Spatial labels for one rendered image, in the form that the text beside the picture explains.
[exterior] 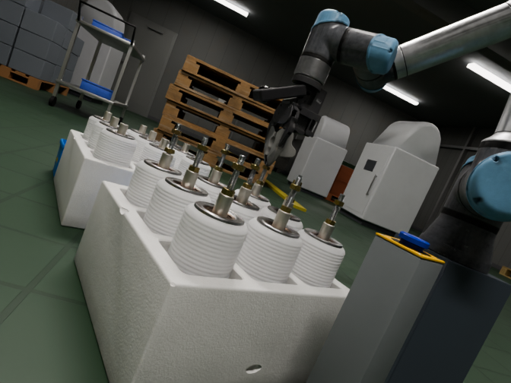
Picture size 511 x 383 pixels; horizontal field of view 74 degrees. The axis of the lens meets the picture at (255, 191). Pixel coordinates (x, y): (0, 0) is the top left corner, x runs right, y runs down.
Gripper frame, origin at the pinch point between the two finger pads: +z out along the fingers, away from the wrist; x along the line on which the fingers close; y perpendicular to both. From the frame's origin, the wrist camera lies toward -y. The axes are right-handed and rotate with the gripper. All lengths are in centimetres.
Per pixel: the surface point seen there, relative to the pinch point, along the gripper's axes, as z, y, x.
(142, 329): 23.9, -25.5, -33.6
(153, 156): 11.3, -19.0, 24.9
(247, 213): 10.0, -9.4, -18.1
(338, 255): 10.3, 4.9, -27.9
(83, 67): -15, -54, 579
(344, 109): -196, 571, 716
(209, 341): 24.2, -16.6, -34.5
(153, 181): 11.3, -24.6, -8.2
